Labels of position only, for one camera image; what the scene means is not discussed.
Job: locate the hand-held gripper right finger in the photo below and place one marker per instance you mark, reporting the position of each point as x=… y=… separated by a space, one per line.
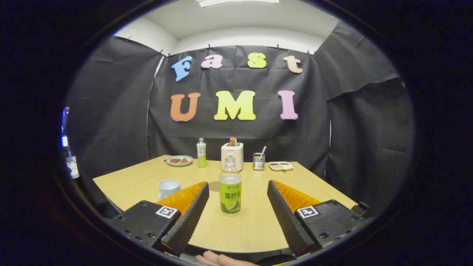
x=284 y=214

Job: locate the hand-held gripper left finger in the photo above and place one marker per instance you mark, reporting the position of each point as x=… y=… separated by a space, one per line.
x=192 y=214

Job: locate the round brown coaster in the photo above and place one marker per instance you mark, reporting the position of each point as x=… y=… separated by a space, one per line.
x=213 y=186

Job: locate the white cup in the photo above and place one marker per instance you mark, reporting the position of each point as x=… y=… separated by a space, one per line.
x=167 y=189

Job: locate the green label juice bottle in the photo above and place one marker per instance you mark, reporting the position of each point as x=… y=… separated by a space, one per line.
x=230 y=197

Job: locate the small white green drink bottle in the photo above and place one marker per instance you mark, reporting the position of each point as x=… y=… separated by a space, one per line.
x=201 y=151

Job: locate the wooden table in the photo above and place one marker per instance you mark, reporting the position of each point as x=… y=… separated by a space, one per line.
x=251 y=225

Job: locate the white divided dish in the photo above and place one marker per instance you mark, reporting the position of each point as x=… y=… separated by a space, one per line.
x=281 y=167

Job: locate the pale green plate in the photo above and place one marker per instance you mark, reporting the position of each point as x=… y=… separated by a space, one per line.
x=179 y=164

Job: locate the striped straw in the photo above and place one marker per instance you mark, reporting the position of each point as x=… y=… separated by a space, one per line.
x=262 y=150

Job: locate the white toaster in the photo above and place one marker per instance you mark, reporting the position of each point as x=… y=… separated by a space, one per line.
x=237 y=153

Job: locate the brown bread slice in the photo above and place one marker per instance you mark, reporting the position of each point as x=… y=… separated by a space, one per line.
x=232 y=141

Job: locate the white and blue equipment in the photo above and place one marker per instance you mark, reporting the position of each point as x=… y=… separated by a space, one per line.
x=70 y=162

